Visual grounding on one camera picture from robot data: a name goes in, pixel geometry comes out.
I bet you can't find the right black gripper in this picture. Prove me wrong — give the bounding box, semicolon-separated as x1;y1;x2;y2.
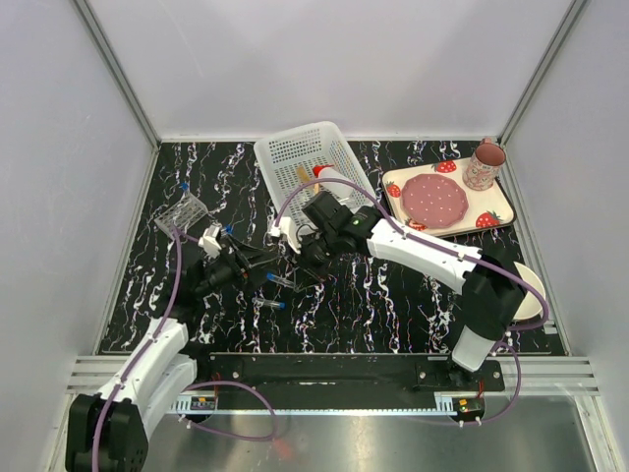
285;227;342;292

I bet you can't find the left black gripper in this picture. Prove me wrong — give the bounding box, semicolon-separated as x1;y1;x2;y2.
195;234;279;298

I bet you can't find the clear test tube rack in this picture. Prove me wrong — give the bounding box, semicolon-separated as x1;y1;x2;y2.
153;191;207;239

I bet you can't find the wash bottle red cap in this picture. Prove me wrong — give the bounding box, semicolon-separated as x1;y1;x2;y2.
313;165;353;200

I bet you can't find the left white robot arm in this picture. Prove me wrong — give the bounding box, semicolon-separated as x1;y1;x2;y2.
65;232;276;471

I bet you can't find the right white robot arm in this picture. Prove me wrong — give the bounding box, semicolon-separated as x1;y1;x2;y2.
300;192;526;390

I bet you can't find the white plastic perforated basket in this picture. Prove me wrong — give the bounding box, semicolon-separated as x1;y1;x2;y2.
254;121;375;227

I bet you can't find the pink dotted plate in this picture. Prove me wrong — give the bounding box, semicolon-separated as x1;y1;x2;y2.
401;174;469;229

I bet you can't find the strawberry pattern tray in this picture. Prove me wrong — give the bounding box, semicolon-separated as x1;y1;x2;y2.
382;158;516;238

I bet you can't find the pink patterned mug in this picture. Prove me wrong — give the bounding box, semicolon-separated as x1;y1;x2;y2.
463;138;506;191

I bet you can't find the white bowl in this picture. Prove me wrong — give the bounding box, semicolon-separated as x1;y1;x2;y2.
512;262;546;323

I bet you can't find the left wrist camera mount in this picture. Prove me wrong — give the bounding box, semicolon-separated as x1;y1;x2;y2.
198;224;222;259

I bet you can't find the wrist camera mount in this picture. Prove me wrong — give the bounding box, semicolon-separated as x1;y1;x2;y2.
198;224;222;259
268;216;301;254

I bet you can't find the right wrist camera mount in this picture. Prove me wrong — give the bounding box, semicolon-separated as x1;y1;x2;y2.
268;216;301;254

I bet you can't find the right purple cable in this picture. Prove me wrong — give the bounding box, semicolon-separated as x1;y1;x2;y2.
274;176;550;427

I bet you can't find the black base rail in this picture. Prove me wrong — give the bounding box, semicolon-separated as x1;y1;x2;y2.
198;353;505;412

